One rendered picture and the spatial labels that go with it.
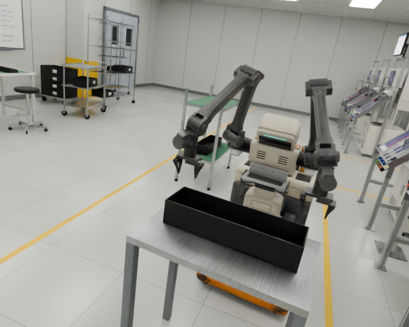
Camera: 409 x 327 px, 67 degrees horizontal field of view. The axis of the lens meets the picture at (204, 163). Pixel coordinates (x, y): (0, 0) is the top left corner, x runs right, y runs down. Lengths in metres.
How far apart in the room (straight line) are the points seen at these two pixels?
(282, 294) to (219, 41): 10.49
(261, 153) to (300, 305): 0.93
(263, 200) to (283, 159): 0.28
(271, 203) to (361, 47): 9.22
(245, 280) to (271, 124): 0.89
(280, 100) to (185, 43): 3.88
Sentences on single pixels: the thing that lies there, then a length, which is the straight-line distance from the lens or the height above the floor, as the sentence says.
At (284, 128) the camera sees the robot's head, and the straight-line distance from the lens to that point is 1.70.
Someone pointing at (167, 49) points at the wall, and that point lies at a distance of 11.95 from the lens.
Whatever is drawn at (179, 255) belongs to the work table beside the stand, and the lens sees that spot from 1.19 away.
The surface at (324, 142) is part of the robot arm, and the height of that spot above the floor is 1.26.
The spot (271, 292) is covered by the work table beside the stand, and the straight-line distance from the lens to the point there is 1.13.
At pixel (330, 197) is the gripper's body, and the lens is 1.28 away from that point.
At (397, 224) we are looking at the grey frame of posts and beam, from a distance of 2.97.
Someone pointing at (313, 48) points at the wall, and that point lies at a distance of 10.75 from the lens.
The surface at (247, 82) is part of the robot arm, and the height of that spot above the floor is 1.40.
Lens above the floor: 1.51
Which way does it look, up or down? 20 degrees down
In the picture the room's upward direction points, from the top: 9 degrees clockwise
